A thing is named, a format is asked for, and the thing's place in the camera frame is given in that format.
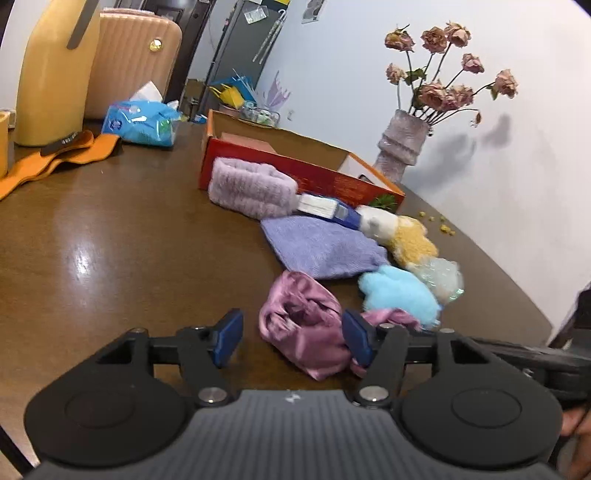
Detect scattered yellow crumbs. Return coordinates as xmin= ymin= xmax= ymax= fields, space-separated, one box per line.
xmin=418 ymin=211 xmax=458 ymax=235

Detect person's right hand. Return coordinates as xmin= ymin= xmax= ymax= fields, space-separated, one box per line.
xmin=560 ymin=402 xmax=591 ymax=437

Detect bunch of dried pink roses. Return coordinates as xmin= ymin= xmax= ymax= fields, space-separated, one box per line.
xmin=385 ymin=21 xmax=519 ymax=128

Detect dark brown door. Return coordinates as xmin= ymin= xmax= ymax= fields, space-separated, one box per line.
xmin=178 ymin=0 xmax=241 ymax=118

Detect yellow thermos jug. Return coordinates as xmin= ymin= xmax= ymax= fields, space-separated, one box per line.
xmin=14 ymin=0 xmax=101 ymax=147

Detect pink satin cloth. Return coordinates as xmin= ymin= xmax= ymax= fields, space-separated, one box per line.
xmin=259 ymin=271 xmax=423 ymax=380

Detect white plush toy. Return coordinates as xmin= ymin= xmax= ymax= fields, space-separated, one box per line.
xmin=355 ymin=206 xmax=400 ymax=243

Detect yellow plush toy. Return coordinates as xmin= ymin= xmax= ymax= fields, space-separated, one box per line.
xmin=388 ymin=217 xmax=439 ymax=268

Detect red cardboard box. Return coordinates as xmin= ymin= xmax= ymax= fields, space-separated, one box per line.
xmin=198 ymin=109 xmax=406 ymax=214

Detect purple knit pouch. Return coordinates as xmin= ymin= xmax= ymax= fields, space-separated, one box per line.
xmin=261 ymin=216 xmax=389 ymax=281

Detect wall poster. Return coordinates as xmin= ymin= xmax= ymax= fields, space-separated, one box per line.
xmin=302 ymin=0 xmax=326 ymax=24

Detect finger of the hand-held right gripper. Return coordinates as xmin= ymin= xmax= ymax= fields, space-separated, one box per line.
xmin=462 ymin=337 xmax=555 ymax=371

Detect orange strap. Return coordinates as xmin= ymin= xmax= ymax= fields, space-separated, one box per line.
xmin=0 ymin=130 xmax=124 ymax=200

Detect purple butterfly wall sticker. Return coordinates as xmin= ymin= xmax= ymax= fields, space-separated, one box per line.
xmin=263 ymin=71 xmax=291 ymax=112

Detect clear mesh bath puff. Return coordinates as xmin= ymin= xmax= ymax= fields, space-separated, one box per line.
xmin=409 ymin=257 xmax=465 ymax=305

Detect blue white pocket tissue packet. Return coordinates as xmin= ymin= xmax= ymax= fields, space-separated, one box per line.
xmin=295 ymin=194 xmax=363 ymax=230

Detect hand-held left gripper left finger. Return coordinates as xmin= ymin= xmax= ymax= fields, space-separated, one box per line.
xmin=95 ymin=308 xmax=244 ymax=408

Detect blue tissue pack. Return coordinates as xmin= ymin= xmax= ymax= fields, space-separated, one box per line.
xmin=102 ymin=82 xmax=181 ymax=148

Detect yellow and blue bag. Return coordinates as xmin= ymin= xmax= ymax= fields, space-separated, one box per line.
xmin=210 ymin=69 xmax=257 ymax=109

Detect pink knit-covered vase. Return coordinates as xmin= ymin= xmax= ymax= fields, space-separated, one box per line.
xmin=373 ymin=109 xmax=432 ymax=183

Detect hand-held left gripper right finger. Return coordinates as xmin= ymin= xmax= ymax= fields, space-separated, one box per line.
xmin=342 ymin=308 xmax=495 ymax=408

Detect blue plush toy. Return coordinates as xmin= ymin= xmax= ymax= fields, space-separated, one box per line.
xmin=358 ymin=265 xmax=441 ymax=326

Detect grey refrigerator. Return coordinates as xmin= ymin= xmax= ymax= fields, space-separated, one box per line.
xmin=198 ymin=0 xmax=291 ymax=116

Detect pink ribbed suitcase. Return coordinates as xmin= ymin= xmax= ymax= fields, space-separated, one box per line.
xmin=85 ymin=10 xmax=183 ymax=121

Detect lilac fluffy headband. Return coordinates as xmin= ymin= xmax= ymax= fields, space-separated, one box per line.
xmin=208 ymin=157 xmax=298 ymax=219

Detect cluster of small bottles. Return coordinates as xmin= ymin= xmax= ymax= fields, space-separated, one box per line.
xmin=240 ymin=102 xmax=280 ymax=125

